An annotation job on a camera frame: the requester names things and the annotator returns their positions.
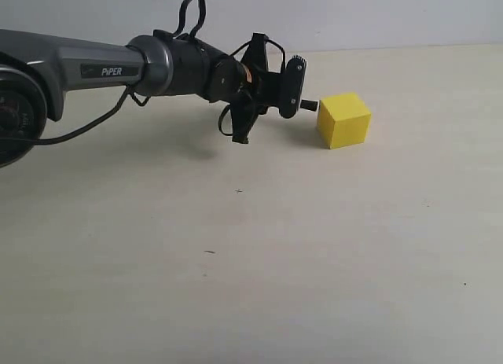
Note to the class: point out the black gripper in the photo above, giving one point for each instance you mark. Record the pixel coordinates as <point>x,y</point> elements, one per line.
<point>261,87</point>

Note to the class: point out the black and white marker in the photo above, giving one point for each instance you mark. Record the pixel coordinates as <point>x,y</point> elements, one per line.
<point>309,105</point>

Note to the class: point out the yellow foam cube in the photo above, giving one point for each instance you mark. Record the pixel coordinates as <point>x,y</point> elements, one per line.
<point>343,120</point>

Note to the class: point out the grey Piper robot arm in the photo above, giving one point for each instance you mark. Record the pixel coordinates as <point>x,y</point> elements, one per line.
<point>38,70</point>

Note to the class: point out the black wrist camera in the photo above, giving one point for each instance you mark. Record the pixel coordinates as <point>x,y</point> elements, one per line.
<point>292,80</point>

